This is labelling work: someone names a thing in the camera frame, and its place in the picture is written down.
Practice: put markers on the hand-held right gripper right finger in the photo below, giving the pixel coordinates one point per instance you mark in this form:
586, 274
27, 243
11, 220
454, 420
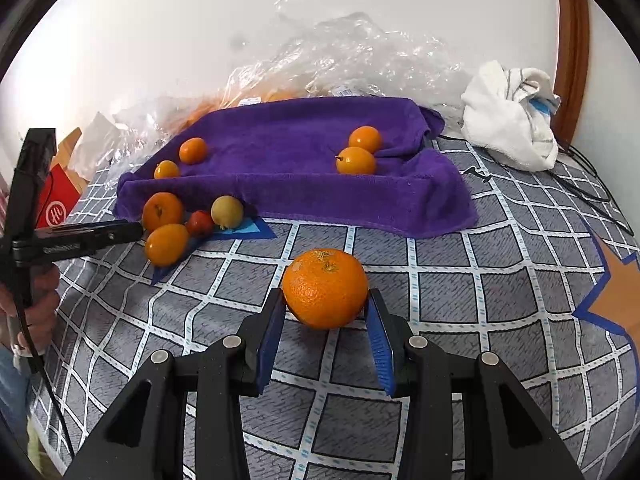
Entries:
381, 355

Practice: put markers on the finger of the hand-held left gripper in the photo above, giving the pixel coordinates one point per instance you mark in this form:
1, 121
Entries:
120, 235

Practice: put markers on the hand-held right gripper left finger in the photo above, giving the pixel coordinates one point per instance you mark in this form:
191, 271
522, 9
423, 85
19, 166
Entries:
267, 345

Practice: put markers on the small orange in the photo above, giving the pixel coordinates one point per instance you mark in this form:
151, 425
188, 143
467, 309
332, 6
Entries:
167, 244
356, 160
325, 290
193, 150
365, 139
166, 169

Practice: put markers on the large orange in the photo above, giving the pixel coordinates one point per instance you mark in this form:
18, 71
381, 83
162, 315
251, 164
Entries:
163, 211

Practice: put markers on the red jujube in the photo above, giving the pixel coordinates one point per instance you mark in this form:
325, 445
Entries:
200, 222

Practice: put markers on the green jujube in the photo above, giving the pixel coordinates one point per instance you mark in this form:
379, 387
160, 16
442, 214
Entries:
227, 211

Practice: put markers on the purple towel covered tray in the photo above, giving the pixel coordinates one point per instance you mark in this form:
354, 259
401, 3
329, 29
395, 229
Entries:
290, 160

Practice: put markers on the person's left hand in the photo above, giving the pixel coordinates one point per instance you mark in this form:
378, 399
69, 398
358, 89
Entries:
45, 300

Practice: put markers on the red paper bag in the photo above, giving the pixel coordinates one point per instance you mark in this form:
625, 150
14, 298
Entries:
57, 205

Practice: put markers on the white plastic bag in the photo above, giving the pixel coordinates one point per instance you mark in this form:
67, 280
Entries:
95, 140

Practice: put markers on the grey checked tablecloth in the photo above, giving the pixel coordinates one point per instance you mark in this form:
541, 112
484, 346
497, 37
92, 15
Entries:
450, 285

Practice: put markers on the small clear plastic bag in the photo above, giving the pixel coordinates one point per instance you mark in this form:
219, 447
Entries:
145, 120

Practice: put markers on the white barcode label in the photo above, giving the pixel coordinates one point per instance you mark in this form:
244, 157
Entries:
250, 101

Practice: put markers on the blue denim pants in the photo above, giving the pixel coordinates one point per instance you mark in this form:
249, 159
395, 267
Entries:
10, 390

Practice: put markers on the green cloth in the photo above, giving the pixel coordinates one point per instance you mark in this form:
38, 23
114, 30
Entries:
42, 452

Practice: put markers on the white crumpled cloth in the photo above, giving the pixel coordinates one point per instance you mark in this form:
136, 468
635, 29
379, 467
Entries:
500, 110

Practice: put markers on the large clear plastic bag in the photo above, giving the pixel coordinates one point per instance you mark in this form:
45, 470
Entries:
350, 45

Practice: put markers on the brown wooden door frame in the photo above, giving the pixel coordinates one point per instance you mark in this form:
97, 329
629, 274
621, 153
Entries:
572, 60

